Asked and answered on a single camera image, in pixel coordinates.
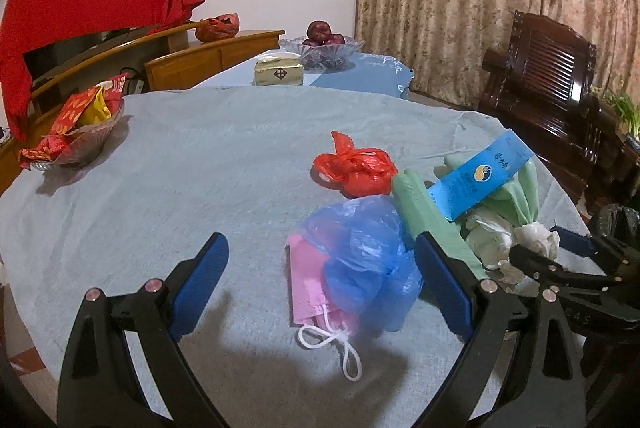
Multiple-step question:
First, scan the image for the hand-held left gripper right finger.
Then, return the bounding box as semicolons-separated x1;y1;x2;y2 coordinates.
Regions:
414;232;586;428

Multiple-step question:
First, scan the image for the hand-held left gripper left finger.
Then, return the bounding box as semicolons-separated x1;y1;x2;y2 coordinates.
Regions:
56;232;231;428

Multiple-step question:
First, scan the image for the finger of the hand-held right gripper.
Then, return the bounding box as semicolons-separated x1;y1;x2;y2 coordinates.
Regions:
509;247;631;296
551;226;640;281

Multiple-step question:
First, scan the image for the black trash bin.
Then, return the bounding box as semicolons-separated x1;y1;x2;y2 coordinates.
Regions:
587;203;640;253

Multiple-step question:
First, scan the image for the white plastic bag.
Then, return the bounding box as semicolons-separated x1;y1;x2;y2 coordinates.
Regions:
462;208;561;283

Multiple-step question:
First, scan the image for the blue plastic bag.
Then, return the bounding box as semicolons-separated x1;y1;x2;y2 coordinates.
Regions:
300;195;423;334

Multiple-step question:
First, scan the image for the pink face mask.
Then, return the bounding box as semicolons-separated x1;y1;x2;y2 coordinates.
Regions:
286;235;363;381

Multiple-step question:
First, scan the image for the blue tube with white cap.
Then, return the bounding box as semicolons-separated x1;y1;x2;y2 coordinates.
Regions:
427;131;535;221

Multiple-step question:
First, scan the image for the knotted red plastic bag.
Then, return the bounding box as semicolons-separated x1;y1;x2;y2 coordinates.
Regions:
311;130;399;197

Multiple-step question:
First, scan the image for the green potted plant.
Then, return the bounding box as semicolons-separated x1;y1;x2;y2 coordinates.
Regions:
592;82;640;139

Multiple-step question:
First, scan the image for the dark wooden armchair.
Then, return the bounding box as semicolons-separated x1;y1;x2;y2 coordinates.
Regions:
477;10;640;211

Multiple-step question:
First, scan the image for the glass snack bowl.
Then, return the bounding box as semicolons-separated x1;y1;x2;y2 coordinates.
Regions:
30;100;126;171

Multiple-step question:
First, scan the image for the yellow snack packet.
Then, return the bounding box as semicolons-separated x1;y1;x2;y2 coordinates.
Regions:
77;88;112;127

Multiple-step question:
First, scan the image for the red patterned snack packet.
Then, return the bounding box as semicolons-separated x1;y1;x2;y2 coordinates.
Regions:
19;86;101;169

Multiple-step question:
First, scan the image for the red white snack packet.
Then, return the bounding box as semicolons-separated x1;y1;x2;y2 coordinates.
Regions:
95;75;126;104

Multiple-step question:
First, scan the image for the cream tissue box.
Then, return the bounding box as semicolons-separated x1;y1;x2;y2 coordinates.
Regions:
254;54;305;86

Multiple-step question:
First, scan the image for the wooden television cabinet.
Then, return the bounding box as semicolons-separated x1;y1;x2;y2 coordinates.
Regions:
0;25;286;191

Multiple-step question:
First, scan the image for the light blue tablecloth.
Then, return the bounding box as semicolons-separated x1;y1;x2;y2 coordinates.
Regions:
192;50;416;98

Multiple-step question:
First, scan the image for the small red plastic bag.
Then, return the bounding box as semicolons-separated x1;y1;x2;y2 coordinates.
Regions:
195;12;240;42

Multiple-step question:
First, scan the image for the glass fruit bowl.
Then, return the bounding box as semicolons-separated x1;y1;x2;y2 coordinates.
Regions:
278;35;366;71

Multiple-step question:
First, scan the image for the black television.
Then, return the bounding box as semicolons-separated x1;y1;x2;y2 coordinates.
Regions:
25;26;151;84

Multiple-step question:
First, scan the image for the large red apple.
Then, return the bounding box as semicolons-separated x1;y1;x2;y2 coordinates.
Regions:
306;21;332;43

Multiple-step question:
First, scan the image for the black cable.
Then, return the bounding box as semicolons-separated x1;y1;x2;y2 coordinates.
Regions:
119;68;147;94

